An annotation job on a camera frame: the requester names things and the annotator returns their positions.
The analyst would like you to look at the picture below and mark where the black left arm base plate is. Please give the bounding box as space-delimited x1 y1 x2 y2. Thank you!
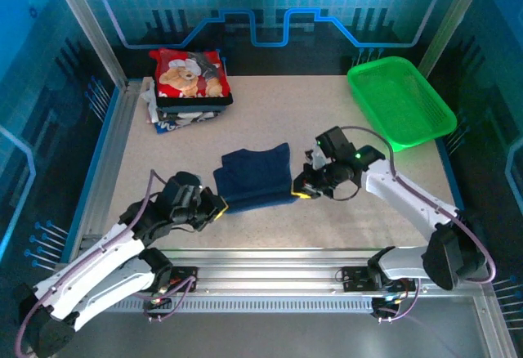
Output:
170 266 199 293

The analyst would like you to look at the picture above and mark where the aluminium table frame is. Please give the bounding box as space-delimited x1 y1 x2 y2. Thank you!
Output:
24 0 523 358

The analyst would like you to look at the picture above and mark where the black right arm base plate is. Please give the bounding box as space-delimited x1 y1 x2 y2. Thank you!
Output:
340 266 380 293

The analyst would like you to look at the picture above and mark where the slotted aluminium strip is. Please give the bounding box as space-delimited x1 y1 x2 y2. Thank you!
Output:
110 298 375 315

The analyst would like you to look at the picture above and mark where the grey-blue folded t-shirt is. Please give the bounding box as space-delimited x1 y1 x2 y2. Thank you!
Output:
157 105 229 115

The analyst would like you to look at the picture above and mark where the dark printed folded t-shirt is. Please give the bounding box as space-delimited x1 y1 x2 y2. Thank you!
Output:
141 79 222 127

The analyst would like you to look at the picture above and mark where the navy blue t-shirt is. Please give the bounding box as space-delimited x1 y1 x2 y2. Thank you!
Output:
212 141 296 215

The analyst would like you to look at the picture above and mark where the black folded t-shirt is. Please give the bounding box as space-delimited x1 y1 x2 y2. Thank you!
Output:
157 92 235 110

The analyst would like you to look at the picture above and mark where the blue lettered folded t-shirt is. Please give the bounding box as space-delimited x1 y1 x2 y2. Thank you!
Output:
153 121 195 136

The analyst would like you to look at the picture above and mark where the red teddy bear t-shirt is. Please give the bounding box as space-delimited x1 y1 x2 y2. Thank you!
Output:
149 47 234 100

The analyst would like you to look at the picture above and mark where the green plastic basket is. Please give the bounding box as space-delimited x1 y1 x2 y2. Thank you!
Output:
346 56 458 153

